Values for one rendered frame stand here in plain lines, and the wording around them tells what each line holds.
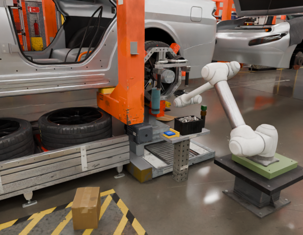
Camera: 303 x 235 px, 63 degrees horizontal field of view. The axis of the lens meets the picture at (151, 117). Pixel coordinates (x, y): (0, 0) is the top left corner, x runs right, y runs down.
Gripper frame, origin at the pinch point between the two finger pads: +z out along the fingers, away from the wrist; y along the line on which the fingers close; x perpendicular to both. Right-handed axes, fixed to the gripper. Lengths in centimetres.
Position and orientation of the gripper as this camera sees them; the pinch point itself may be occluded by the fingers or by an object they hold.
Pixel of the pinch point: (173, 92)
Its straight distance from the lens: 278.0
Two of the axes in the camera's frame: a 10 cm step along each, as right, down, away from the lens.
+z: -5.5, -2.7, 7.9
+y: 6.0, -7.8, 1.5
